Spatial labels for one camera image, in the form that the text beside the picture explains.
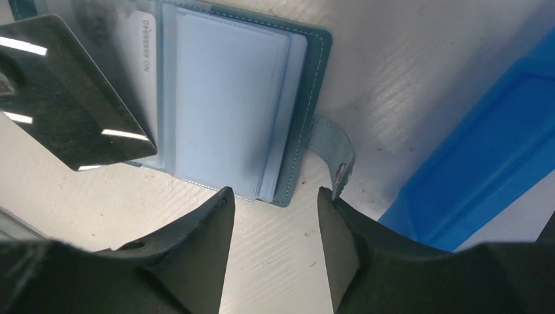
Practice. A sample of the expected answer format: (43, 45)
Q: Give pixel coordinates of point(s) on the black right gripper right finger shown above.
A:
(372, 269)

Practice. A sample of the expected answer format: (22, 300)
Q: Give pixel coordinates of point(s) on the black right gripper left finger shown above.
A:
(179, 268)

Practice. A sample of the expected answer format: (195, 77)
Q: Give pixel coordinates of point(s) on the blue plastic bin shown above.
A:
(502, 148)

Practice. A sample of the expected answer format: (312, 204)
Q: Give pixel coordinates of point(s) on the teal leather card holder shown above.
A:
(233, 93)

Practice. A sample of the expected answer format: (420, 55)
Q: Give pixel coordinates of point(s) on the aluminium front frame rail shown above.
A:
(13, 228)

